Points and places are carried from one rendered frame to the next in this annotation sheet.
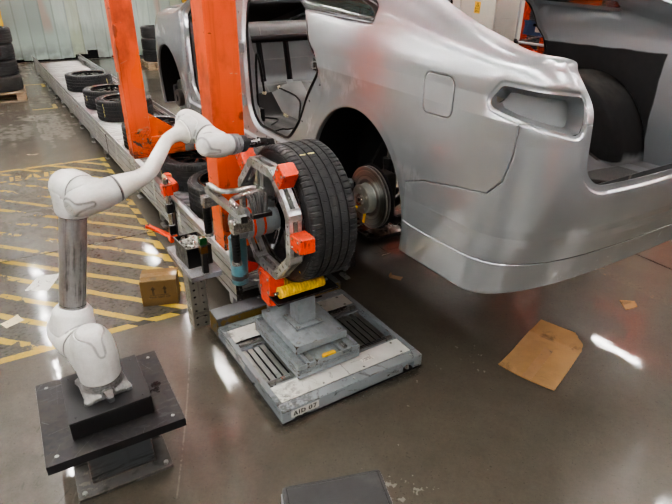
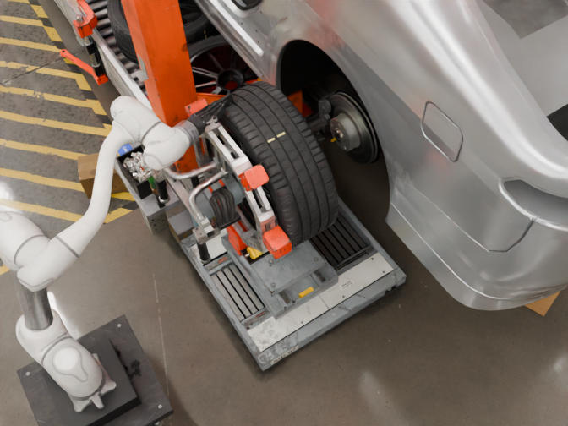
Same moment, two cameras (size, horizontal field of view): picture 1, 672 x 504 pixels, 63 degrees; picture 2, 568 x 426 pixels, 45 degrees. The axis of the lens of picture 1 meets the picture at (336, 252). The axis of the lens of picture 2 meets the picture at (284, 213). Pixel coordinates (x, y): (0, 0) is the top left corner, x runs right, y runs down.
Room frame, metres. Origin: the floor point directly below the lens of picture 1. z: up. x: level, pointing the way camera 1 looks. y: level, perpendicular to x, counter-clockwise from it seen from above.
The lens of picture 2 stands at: (0.74, 0.06, 3.07)
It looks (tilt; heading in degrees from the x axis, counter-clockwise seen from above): 57 degrees down; 2
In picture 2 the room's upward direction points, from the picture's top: 3 degrees counter-clockwise
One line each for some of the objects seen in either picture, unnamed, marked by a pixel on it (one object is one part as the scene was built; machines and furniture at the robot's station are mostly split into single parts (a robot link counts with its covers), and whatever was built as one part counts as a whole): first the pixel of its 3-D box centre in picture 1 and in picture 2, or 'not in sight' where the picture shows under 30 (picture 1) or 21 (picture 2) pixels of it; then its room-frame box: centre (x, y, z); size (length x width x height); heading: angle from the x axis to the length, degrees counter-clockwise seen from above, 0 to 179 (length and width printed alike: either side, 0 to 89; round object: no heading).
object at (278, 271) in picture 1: (268, 218); (232, 186); (2.33, 0.32, 0.85); 0.54 x 0.07 x 0.54; 32
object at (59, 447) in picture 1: (114, 428); (101, 401); (1.70, 0.93, 0.15); 0.50 x 0.50 x 0.30; 30
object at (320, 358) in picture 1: (305, 336); (278, 259); (2.40, 0.16, 0.13); 0.50 x 0.36 x 0.10; 32
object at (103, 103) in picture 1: (125, 106); not in sight; (6.81, 2.63, 0.39); 0.66 x 0.66 x 0.24
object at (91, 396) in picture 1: (103, 382); (87, 384); (1.69, 0.92, 0.41); 0.22 x 0.18 x 0.06; 36
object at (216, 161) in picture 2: (232, 179); (187, 155); (2.34, 0.47, 1.03); 0.19 x 0.18 x 0.11; 122
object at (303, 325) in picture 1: (302, 304); (274, 235); (2.42, 0.17, 0.32); 0.40 x 0.30 x 0.28; 32
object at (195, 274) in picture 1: (193, 260); (143, 178); (2.68, 0.79, 0.44); 0.43 x 0.17 x 0.03; 32
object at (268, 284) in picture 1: (278, 283); (248, 230); (2.35, 0.28, 0.48); 0.16 x 0.12 x 0.17; 122
